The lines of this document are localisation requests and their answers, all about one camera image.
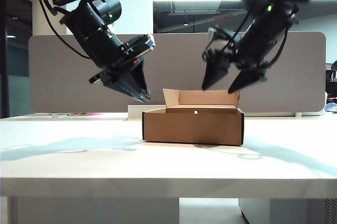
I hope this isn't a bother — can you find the brown cardboard box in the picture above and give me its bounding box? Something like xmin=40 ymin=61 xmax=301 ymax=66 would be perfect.
xmin=142 ymin=88 xmax=245 ymax=146

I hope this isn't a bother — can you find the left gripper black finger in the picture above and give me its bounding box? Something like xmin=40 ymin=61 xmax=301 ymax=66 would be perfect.
xmin=104 ymin=78 xmax=148 ymax=104
xmin=131 ymin=60 xmax=152 ymax=101

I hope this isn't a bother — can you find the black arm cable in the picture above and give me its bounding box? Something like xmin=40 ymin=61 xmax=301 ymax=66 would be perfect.
xmin=263 ymin=26 xmax=289 ymax=69
xmin=35 ymin=0 xmax=92 ymax=60

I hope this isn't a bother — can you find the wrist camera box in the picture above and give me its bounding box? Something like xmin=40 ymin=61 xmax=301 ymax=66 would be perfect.
xmin=207 ymin=26 xmax=234 ymax=51
xmin=123 ymin=34 xmax=156 ymax=62

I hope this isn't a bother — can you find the red ceiling sign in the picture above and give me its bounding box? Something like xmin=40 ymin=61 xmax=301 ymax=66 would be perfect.
xmin=214 ymin=13 xmax=235 ymax=21

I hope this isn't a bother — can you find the grey fabric desk divider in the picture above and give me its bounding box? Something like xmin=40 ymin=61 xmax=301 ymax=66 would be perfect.
xmin=28 ymin=31 xmax=327 ymax=115

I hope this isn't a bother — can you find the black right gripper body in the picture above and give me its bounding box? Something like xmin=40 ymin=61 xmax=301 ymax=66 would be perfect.
xmin=202 ymin=46 xmax=272 ymax=74

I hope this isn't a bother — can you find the white desk support panel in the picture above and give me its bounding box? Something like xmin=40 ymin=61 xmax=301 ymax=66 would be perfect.
xmin=7 ymin=197 xmax=180 ymax=224

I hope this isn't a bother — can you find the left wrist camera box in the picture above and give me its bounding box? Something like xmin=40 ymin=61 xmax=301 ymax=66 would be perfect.
xmin=123 ymin=34 xmax=156 ymax=62

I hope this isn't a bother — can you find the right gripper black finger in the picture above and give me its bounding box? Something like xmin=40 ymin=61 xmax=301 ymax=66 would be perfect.
xmin=201 ymin=59 xmax=232 ymax=90
xmin=227 ymin=69 xmax=267 ymax=94

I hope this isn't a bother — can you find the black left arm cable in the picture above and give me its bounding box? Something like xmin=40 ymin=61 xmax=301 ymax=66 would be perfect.
xmin=35 ymin=0 xmax=92 ymax=60

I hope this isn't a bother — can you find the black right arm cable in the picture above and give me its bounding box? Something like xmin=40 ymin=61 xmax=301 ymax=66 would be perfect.
xmin=263 ymin=26 xmax=289 ymax=69

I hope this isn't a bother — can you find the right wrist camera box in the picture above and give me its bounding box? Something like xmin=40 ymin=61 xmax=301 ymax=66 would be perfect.
xmin=207 ymin=26 xmax=234 ymax=51

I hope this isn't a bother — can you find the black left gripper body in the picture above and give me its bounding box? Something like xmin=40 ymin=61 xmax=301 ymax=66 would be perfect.
xmin=88 ymin=46 xmax=145 ymax=86

